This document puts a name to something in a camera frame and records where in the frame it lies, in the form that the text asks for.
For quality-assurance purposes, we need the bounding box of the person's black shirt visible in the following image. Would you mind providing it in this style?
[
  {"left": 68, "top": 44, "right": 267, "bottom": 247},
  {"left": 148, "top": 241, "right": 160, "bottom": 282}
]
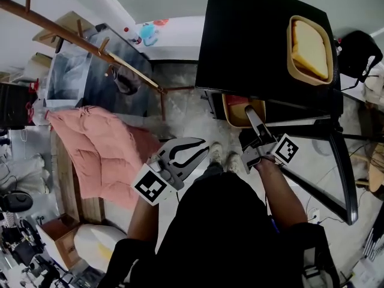
[{"left": 95, "top": 169, "right": 340, "bottom": 288}]

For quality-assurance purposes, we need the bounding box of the person's left shoe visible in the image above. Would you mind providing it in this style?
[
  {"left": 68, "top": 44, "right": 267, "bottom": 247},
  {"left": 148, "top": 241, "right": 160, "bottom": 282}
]
[{"left": 209, "top": 142, "right": 224, "bottom": 166}]

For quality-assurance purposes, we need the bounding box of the tan tray with yellow sponge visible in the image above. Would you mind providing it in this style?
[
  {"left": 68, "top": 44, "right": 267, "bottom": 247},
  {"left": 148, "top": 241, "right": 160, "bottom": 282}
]
[{"left": 286, "top": 15, "right": 334, "bottom": 86}]

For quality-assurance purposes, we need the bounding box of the wooden coat rack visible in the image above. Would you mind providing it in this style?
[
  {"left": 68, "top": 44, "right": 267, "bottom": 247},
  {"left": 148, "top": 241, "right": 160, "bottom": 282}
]
[{"left": 0, "top": 0, "right": 196, "bottom": 122}]

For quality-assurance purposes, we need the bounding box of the person's left forearm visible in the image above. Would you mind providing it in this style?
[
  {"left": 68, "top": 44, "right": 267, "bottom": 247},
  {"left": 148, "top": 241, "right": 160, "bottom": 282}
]
[{"left": 127, "top": 195, "right": 160, "bottom": 242}]

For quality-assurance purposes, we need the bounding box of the yellow plastic container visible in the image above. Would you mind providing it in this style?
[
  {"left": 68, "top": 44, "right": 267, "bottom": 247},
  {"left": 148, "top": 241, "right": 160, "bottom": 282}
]
[{"left": 221, "top": 94, "right": 267, "bottom": 129}]

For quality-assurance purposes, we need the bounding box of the black backpack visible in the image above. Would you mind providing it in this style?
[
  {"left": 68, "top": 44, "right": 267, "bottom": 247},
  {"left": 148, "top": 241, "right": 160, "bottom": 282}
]
[{"left": 337, "top": 30, "right": 384, "bottom": 84}]

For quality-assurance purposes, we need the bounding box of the person's right shoe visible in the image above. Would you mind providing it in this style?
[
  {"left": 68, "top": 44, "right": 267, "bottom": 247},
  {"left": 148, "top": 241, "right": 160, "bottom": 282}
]
[{"left": 226, "top": 151, "right": 241, "bottom": 172}]

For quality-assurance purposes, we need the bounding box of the plastic-wrapped white frame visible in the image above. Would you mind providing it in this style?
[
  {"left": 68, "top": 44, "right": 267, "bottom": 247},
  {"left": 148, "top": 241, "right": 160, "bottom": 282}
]
[{"left": 44, "top": 52, "right": 91, "bottom": 108}]

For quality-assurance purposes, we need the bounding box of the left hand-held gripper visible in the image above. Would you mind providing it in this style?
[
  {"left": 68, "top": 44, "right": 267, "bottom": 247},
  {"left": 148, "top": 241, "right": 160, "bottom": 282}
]
[{"left": 131, "top": 136, "right": 211, "bottom": 206}]

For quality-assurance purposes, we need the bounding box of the pink quilted blanket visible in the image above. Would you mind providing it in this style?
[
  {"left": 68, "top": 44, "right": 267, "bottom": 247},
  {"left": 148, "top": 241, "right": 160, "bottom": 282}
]
[{"left": 46, "top": 106, "right": 161, "bottom": 210}]

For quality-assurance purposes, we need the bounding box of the person's right forearm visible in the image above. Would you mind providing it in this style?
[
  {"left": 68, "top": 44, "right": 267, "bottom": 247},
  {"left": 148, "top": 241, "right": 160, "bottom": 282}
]
[{"left": 254, "top": 157, "right": 308, "bottom": 231}]

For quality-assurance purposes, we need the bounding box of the group of large water bottles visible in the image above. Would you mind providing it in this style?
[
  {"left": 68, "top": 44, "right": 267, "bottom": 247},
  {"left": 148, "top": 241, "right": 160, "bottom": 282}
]
[{"left": 25, "top": 78, "right": 51, "bottom": 126}]

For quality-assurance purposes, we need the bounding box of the brown cardboard box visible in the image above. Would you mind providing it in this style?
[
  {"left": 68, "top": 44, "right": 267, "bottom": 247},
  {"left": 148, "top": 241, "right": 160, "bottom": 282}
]
[{"left": 32, "top": 10, "right": 94, "bottom": 46}]

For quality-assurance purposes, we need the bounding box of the white power strip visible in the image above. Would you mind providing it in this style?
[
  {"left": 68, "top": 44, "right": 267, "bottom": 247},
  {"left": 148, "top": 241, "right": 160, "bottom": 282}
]
[{"left": 307, "top": 208, "right": 322, "bottom": 223}]

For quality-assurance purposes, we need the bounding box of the dark brown cloth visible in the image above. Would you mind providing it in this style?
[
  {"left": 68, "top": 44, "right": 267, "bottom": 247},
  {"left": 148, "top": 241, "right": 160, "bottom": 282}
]
[{"left": 109, "top": 64, "right": 142, "bottom": 96}]

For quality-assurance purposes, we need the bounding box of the white cushion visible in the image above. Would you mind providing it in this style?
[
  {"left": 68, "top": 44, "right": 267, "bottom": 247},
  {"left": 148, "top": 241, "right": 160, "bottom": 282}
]
[{"left": 73, "top": 223, "right": 128, "bottom": 274}]

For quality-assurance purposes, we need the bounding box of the wooden platform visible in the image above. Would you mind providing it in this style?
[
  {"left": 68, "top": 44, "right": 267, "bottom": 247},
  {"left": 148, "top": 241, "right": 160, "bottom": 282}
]
[{"left": 50, "top": 130, "right": 106, "bottom": 225}]

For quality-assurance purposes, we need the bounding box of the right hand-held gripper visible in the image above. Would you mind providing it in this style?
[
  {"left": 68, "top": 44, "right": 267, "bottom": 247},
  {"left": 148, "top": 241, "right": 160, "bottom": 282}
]
[{"left": 239, "top": 105, "right": 300, "bottom": 175}]

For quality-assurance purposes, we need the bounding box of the person's shoe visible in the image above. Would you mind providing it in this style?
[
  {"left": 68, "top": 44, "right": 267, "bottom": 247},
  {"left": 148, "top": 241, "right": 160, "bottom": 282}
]
[
  {"left": 209, "top": 142, "right": 224, "bottom": 166},
  {"left": 226, "top": 151, "right": 241, "bottom": 172}
]

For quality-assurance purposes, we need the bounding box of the dark glass table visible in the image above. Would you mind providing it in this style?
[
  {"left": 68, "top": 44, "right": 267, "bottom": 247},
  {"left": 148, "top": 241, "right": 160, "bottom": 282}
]
[{"left": 43, "top": 24, "right": 154, "bottom": 118}]

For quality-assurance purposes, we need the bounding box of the clear bottle red cap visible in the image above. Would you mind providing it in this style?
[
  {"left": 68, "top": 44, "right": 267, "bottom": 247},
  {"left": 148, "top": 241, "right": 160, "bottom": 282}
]
[{"left": 123, "top": 27, "right": 142, "bottom": 46}]

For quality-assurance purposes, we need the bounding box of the black cabinet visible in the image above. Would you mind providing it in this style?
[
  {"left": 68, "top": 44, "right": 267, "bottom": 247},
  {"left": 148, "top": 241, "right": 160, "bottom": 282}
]
[{"left": 0, "top": 82, "right": 37, "bottom": 130}]

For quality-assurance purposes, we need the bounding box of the blue plastic toy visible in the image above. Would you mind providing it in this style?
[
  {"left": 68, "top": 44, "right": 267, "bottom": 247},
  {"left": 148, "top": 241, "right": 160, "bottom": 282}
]
[{"left": 139, "top": 22, "right": 160, "bottom": 47}]

